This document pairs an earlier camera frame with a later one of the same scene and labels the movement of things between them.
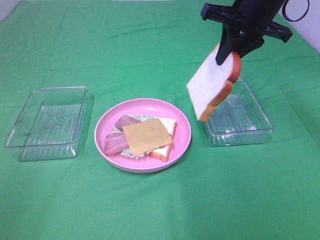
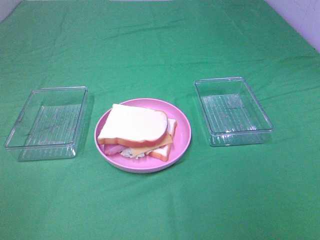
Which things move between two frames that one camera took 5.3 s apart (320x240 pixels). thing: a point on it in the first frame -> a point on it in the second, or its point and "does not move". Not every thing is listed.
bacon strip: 115,142 does not move
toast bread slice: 213,82 -> 134,126
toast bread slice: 162,153 does not move
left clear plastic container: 49,126 does not move
